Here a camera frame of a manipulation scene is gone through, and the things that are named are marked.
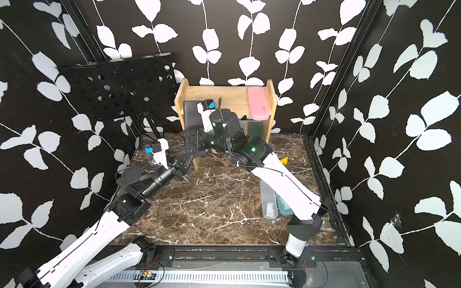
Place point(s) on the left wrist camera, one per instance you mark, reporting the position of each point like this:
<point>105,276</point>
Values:
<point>157,148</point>

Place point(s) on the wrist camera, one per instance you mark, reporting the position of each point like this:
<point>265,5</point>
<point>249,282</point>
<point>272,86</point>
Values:
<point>157,148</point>
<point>205,109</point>

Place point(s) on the black perforated music stand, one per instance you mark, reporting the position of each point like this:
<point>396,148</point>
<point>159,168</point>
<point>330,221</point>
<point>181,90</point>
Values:
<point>113,103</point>

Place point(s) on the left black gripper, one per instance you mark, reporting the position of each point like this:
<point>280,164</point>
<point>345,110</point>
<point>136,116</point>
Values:
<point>176,164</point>

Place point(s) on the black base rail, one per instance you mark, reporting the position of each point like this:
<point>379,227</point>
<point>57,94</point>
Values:
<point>170,256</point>

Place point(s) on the frosted white pencil case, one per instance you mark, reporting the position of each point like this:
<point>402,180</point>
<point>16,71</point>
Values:
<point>269,202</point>

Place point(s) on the dark green pencil case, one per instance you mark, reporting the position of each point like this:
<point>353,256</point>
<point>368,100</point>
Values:
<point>255,129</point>

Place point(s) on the light blue pencil case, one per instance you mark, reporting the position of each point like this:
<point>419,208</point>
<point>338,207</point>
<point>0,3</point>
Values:
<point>283,207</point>

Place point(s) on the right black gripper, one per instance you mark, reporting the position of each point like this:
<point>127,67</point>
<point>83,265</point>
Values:
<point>193,135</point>

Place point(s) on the white slotted vent strip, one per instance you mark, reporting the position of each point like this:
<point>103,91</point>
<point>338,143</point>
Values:
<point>206,277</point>

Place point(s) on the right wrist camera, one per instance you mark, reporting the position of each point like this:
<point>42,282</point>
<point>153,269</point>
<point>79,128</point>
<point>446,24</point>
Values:
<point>205,109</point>

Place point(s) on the small circuit board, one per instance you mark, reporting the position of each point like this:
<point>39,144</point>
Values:
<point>147,276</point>

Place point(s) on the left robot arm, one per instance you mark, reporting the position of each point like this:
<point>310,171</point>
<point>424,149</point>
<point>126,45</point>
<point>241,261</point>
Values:
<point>72,267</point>

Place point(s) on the wooden two-tier shelf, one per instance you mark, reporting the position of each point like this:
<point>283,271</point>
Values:
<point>234,97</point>

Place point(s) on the dark grey pencil case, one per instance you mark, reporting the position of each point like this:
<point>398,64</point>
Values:
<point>192,117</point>

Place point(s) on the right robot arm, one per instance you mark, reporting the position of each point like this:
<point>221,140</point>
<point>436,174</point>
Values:
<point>308,208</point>

